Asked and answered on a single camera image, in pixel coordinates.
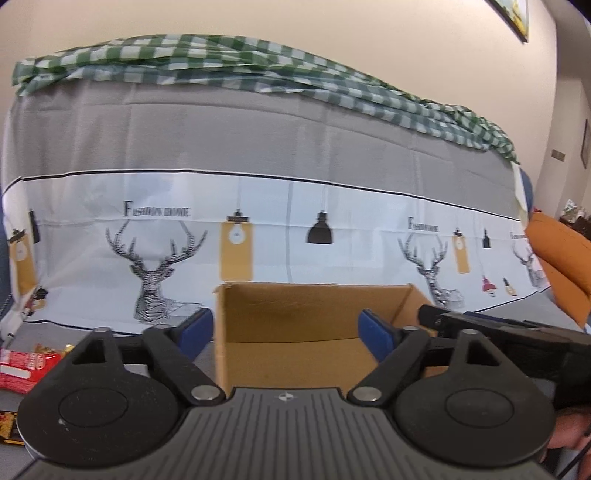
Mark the wall switch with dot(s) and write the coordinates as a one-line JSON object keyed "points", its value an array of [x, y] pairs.
{"points": [[558, 155]]}

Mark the narrow wall frame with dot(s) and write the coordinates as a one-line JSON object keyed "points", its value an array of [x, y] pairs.
{"points": [[585, 145]]}

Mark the yellow snack bar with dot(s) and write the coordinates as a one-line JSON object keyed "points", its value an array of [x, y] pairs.
{"points": [[51, 349]]}

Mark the framed wall picture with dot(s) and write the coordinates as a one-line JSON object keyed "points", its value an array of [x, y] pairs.
{"points": [[515, 16]]}

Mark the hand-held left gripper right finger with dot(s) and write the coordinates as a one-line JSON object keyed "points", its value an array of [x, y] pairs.
{"points": [[374, 333]]}

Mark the cardboard box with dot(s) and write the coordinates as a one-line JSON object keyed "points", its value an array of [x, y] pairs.
{"points": [[300, 318]]}

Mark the green checked cloth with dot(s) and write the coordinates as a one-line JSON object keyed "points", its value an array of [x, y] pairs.
{"points": [[231, 60]]}

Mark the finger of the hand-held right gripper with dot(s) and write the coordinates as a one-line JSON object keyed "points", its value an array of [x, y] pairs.
{"points": [[489, 322], [431, 318]]}

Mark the red snack packet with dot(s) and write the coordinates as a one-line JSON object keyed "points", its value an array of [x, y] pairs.
{"points": [[18, 369]]}

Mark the grey deer printed cloth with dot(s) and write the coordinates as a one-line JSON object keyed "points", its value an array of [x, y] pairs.
{"points": [[277, 138]]}

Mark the orange cushion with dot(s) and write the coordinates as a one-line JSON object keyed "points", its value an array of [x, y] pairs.
{"points": [[563, 258]]}

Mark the person's right hand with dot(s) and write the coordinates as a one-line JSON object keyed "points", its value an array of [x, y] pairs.
{"points": [[570, 427]]}

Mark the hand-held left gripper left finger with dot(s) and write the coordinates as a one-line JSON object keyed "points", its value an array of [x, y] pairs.
{"points": [[196, 330]]}

